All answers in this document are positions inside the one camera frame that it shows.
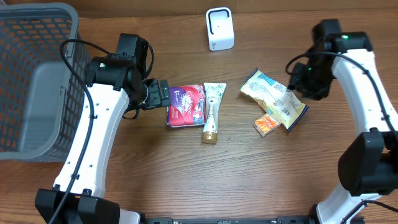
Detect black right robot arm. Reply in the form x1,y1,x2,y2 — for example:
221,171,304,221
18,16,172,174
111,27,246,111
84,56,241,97
286,19,397,223

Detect white tube gold cap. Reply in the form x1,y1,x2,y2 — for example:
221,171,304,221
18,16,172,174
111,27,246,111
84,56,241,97
202,83,226,144

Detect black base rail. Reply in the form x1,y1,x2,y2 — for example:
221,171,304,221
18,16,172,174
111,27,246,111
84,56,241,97
141,215,318,224

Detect grey plastic basket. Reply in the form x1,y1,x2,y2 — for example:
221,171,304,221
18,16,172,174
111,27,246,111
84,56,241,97
1,2,91,162

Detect yellow snack bag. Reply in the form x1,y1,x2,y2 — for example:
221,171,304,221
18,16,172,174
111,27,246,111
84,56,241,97
240,68,309,133

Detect red purple pouch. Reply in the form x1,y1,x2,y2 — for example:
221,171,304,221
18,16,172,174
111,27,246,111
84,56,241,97
167,85,205,128

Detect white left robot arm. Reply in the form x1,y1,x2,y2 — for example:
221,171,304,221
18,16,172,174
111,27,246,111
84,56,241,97
35,33,171,223

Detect small orange juice carton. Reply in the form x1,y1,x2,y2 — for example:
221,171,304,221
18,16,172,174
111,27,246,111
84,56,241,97
253,114,281,137

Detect white barcode scanner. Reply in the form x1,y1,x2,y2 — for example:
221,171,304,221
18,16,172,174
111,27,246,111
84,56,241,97
205,7,234,51

